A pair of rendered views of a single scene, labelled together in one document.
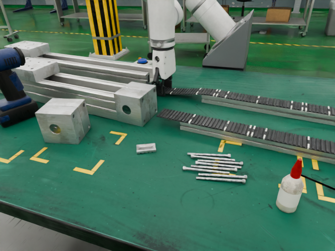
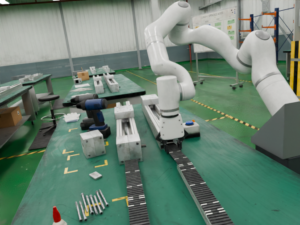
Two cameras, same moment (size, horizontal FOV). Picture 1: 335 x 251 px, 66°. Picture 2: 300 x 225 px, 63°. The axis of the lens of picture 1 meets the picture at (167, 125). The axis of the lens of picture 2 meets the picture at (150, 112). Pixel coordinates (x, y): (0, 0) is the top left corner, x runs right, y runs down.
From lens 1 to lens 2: 0.84 m
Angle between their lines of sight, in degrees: 55
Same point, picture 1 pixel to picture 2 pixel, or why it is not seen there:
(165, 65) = (163, 129)
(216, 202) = not seen: hidden behind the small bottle
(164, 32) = (161, 103)
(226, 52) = (267, 135)
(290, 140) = (135, 219)
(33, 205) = (37, 172)
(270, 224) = not seen: outside the picture
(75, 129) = (86, 149)
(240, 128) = (136, 193)
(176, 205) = (49, 206)
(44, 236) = not seen: hidden behind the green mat
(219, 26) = (272, 106)
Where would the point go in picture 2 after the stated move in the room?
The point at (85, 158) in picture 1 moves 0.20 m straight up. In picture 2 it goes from (76, 166) to (67, 122)
